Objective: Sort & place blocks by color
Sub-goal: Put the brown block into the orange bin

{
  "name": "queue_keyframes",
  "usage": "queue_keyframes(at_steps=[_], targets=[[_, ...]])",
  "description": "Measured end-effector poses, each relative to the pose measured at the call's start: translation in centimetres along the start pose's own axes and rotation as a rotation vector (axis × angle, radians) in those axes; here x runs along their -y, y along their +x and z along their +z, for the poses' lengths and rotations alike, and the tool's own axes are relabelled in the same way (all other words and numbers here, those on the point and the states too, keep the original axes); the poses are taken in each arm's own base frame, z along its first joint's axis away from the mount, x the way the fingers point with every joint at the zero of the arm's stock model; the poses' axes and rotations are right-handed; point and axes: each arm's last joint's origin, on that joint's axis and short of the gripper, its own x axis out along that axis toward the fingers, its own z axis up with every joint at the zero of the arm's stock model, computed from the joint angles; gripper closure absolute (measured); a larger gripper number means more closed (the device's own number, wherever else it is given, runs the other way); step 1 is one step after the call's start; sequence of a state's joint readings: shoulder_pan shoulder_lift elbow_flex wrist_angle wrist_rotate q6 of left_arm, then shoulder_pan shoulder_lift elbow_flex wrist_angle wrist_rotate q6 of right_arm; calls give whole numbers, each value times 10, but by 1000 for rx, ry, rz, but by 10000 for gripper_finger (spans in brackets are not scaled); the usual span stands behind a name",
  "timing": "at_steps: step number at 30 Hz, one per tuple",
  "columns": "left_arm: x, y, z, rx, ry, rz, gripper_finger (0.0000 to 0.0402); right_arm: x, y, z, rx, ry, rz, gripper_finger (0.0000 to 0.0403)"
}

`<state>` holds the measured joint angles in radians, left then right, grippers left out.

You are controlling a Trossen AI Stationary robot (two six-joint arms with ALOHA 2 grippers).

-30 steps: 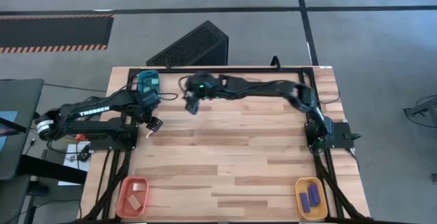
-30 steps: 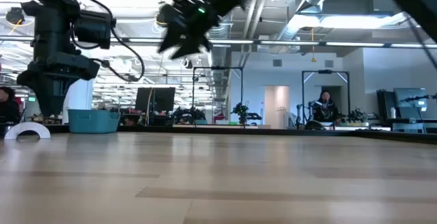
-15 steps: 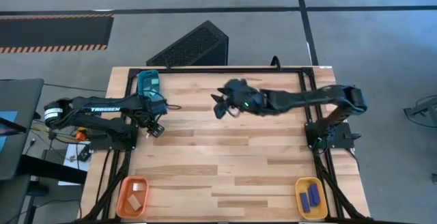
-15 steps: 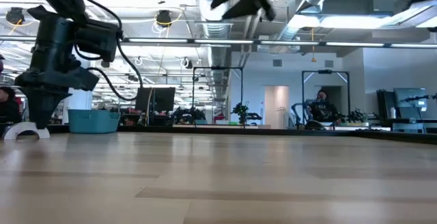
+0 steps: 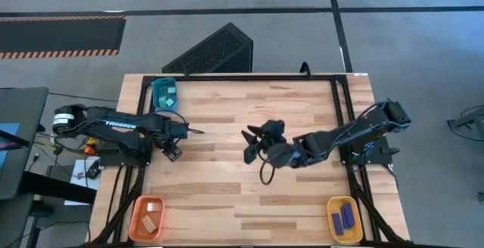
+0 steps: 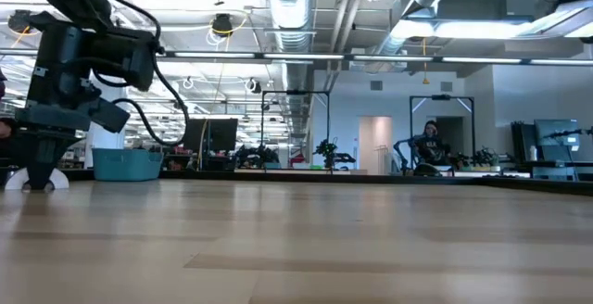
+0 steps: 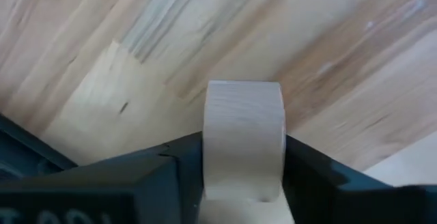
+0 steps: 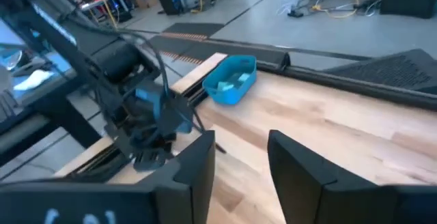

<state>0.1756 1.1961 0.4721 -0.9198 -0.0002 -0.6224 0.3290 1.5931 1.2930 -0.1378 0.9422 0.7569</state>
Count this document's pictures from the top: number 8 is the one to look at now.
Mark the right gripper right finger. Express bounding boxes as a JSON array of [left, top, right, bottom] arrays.
[[268, 130, 437, 224]]

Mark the black hazard-striped floor mat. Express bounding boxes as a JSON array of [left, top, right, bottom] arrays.
[[150, 22, 226, 66]]

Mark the black desk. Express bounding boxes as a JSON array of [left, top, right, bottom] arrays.
[[0, 18, 103, 150]]

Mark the teal plastic bin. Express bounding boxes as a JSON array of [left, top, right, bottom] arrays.
[[202, 54, 258, 106]]

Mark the black perforated computer case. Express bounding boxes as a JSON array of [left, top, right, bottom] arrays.
[[322, 48, 437, 95]]

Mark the black computer tower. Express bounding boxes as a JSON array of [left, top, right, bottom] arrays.
[[157, 0, 187, 16]]

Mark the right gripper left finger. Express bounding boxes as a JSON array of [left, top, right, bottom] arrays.
[[0, 130, 216, 224]]

